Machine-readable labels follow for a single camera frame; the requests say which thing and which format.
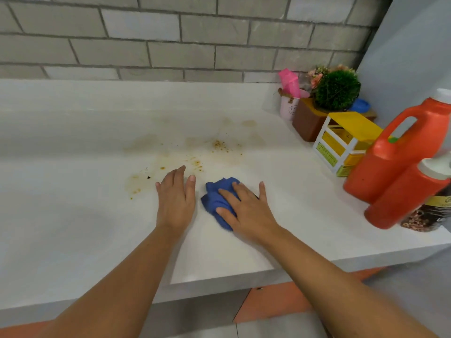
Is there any person's right hand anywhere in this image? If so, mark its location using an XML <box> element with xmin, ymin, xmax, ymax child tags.
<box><xmin>215</xmin><ymin>181</ymin><xmax>282</xmax><ymax>245</ymax></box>

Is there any person's left hand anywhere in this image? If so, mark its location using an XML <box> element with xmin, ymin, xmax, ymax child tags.
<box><xmin>155</xmin><ymin>165</ymin><xmax>196</xmax><ymax>238</ymax></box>

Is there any blue cloth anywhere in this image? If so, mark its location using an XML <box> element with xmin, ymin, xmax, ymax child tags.
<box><xmin>200</xmin><ymin>177</ymin><xmax>260</xmax><ymax>232</ymax></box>

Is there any brown tissue box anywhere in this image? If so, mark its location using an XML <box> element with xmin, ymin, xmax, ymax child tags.
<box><xmin>291</xmin><ymin>97</ymin><xmax>377</xmax><ymax>143</ymax></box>

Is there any pink metal bucket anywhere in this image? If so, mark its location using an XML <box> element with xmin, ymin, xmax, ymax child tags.
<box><xmin>278</xmin><ymin>88</ymin><xmax>311</xmax><ymax>122</ymax></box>

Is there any yellow mini drawer organizer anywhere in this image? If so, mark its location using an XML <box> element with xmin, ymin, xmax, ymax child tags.
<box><xmin>312</xmin><ymin>111</ymin><xmax>384</xmax><ymax>178</ymax></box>

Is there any orange plastic jug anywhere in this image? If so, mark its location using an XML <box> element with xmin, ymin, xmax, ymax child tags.
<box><xmin>342</xmin><ymin>88</ymin><xmax>451</xmax><ymax>205</ymax></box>

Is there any clear jar with blue lid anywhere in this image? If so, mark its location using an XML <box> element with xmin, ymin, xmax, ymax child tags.
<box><xmin>349</xmin><ymin>98</ymin><xmax>371</xmax><ymax>114</ymax></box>

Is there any red squeeze bottle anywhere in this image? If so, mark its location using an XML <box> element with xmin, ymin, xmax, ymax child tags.
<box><xmin>364</xmin><ymin>153</ymin><xmax>451</xmax><ymax>230</ymax></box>

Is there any black coffee granules pouch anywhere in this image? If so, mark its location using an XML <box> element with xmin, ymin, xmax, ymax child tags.
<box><xmin>400</xmin><ymin>183</ymin><xmax>451</xmax><ymax>233</ymax></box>

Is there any person's left forearm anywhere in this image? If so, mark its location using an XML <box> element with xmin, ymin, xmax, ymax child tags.
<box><xmin>35</xmin><ymin>225</ymin><xmax>187</xmax><ymax>338</ymax></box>

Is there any person's right forearm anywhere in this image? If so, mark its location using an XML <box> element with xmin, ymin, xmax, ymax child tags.
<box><xmin>260</xmin><ymin>225</ymin><xmax>439</xmax><ymax>338</ymax></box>

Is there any white countertop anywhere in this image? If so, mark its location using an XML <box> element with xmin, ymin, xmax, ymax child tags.
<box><xmin>0</xmin><ymin>79</ymin><xmax>451</xmax><ymax>312</ymax></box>

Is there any orange cabinet front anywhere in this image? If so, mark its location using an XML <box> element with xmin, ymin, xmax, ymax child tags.
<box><xmin>0</xmin><ymin>265</ymin><xmax>387</xmax><ymax>338</ymax></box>

